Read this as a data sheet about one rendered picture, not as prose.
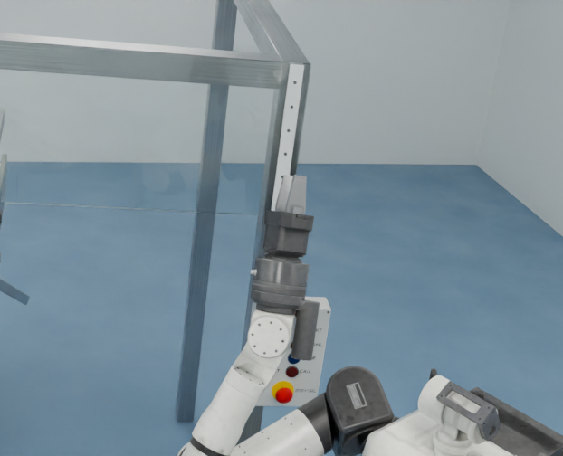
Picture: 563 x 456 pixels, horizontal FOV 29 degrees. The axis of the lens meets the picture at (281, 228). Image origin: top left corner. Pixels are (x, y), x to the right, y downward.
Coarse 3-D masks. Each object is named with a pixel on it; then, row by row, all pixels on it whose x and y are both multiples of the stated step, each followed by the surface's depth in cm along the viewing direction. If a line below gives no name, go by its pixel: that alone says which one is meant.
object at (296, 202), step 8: (296, 176) 173; (304, 176) 174; (296, 184) 173; (304, 184) 174; (296, 192) 173; (304, 192) 174; (288, 200) 173; (296, 200) 173; (304, 200) 174; (288, 208) 173; (296, 208) 173; (304, 208) 174
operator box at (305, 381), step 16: (320, 304) 244; (320, 320) 243; (320, 336) 245; (288, 352) 246; (320, 352) 247; (304, 368) 248; (320, 368) 249; (272, 384) 248; (304, 384) 250; (272, 400) 250; (304, 400) 252
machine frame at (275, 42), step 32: (224, 0) 327; (256, 0) 273; (224, 32) 331; (256, 32) 256; (288, 32) 247; (192, 256) 363; (256, 256) 242; (192, 288) 366; (192, 320) 371; (192, 352) 376; (192, 384) 382; (192, 416) 388; (256, 416) 259
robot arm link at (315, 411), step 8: (312, 400) 186; (320, 400) 185; (304, 408) 184; (312, 408) 184; (320, 408) 183; (328, 408) 186; (312, 416) 183; (320, 416) 183; (328, 416) 183; (312, 424) 182; (320, 424) 182; (328, 424) 182; (320, 432) 182; (328, 432) 182; (320, 440) 182; (328, 440) 182; (328, 448) 183
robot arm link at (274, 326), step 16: (256, 288) 174; (272, 288) 172; (256, 304) 176; (272, 304) 173; (288, 304) 173; (304, 304) 174; (256, 320) 171; (272, 320) 170; (288, 320) 173; (304, 320) 174; (256, 336) 170; (272, 336) 170; (288, 336) 170; (304, 336) 174; (256, 352) 170; (272, 352) 170; (304, 352) 174
